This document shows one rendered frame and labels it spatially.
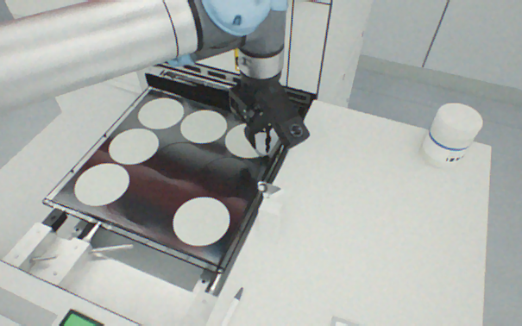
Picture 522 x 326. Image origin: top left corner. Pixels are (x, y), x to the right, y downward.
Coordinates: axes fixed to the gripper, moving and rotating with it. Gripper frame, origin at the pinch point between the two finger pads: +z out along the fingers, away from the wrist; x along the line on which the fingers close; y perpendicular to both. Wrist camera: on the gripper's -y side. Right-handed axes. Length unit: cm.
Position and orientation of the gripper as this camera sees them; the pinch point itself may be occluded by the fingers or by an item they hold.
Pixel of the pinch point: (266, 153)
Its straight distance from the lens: 80.8
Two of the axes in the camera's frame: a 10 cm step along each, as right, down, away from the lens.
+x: -8.1, 4.4, -3.7
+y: -5.8, -6.2, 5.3
